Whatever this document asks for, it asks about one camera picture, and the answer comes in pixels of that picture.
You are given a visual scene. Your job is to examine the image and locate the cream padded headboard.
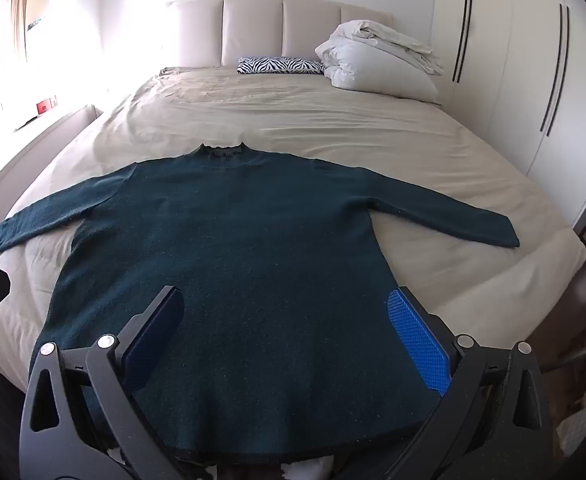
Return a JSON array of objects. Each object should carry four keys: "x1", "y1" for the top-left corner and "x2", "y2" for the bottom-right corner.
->
[{"x1": 167, "y1": 0, "x2": 394, "y2": 69}]

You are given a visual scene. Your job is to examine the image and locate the zebra print pillow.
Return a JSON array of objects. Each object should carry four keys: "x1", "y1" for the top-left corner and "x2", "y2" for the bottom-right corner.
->
[{"x1": 237, "y1": 56, "x2": 324, "y2": 75}]

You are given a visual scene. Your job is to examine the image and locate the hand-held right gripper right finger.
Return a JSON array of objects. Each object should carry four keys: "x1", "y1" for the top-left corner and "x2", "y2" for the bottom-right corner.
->
[{"x1": 386, "y1": 287, "x2": 557, "y2": 480}]

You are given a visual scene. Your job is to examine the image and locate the bed with beige sheet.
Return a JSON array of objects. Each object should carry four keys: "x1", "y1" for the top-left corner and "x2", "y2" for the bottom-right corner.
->
[{"x1": 0, "y1": 65, "x2": 586, "y2": 391}]

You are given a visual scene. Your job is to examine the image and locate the beige curtain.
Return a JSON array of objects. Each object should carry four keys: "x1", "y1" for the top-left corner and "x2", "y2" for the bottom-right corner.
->
[{"x1": 0, "y1": 0, "x2": 34, "y2": 63}]

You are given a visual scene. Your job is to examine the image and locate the white folded duvet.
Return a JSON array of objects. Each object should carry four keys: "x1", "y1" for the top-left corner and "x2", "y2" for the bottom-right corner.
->
[{"x1": 315, "y1": 39, "x2": 439, "y2": 102}]

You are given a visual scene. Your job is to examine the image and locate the cream folded sheet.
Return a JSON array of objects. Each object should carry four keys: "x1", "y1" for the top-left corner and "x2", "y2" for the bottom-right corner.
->
[{"x1": 329, "y1": 20, "x2": 445, "y2": 77}]

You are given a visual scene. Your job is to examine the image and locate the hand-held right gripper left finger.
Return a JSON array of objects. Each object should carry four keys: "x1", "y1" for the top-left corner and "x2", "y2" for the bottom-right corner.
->
[{"x1": 19, "y1": 285, "x2": 187, "y2": 480}]

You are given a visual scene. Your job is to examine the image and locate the white wardrobe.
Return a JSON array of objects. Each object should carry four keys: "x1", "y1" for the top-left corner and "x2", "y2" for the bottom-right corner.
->
[{"x1": 430, "y1": 0, "x2": 586, "y2": 221}]

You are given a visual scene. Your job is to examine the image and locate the white window ledge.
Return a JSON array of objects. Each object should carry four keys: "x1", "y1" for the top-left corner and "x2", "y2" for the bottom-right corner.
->
[{"x1": 0, "y1": 104, "x2": 104, "y2": 221}]

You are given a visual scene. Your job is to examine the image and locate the black wardrobe handle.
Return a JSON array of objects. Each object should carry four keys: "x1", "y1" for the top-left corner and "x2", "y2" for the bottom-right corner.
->
[
  {"x1": 452, "y1": 0, "x2": 469, "y2": 82},
  {"x1": 546, "y1": 6, "x2": 571, "y2": 136},
  {"x1": 456, "y1": 0, "x2": 474, "y2": 84},
  {"x1": 540, "y1": 4, "x2": 564, "y2": 133}
]

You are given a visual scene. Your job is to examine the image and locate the dark teal blanket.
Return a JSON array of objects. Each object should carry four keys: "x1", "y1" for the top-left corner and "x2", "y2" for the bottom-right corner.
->
[{"x1": 0, "y1": 141, "x2": 520, "y2": 463}]

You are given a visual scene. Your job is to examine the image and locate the black white patterned cloth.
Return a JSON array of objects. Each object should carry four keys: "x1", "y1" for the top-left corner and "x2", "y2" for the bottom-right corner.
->
[{"x1": 173, "y1": 459, "x2": 354, "y2": 480}]

